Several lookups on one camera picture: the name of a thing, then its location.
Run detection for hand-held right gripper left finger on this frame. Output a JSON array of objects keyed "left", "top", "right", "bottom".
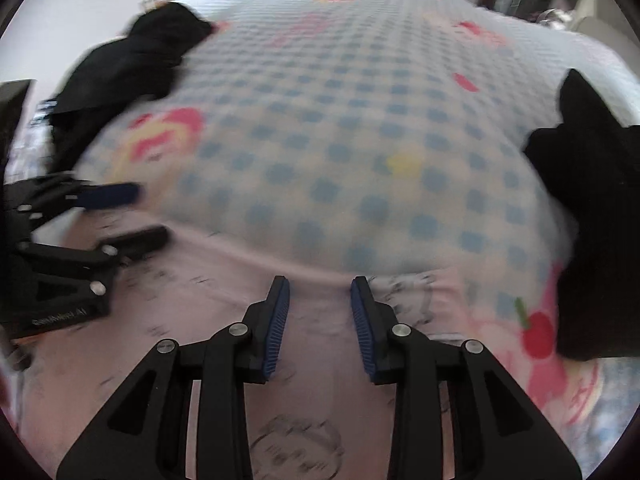
[{"left": 56, "top": 275, "right": 291, "bottom": 480}]

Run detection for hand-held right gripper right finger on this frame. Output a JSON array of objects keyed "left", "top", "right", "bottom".
[{"left": 350, "top": 275, "right": 583, "bottom": 480}]

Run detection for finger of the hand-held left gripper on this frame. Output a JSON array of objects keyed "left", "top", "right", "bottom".
[
  {"left": 10, "top": 226, "right": 170, "bottom": 335},
  {"left": 4, "top": 174, "right": 142, "bottom": 229}
]

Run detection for pink printed pajama pants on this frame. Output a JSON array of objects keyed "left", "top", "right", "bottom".
[{"left": 10, "top": 205, "right": 481, "bottom": 480}]

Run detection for black garment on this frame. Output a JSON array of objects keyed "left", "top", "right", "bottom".
[
  {"left": 522, "top": 67, "right": 640, "bottom": 361},
  {"left": 47, "top": 2, "right": 213, "bottom": 176}
]

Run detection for silver patterned garment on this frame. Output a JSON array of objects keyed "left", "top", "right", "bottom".
[{"left": 22, "top": 100, "right": 61, "bottom": 178}]

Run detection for blue checked cartoon blanket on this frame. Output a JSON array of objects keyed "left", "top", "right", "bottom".
[{"left": 70, "top": 0, "right": 640, "bottom": 441}]

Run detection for folded black garment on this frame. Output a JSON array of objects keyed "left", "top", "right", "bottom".
[{"left": 522, "top": 67, "right": 640, "bottom": 361}]

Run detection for grey padded headboard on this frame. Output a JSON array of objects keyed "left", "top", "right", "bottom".
[{"left": 570, "top": 0, "right": 640, "bottom": 51}]

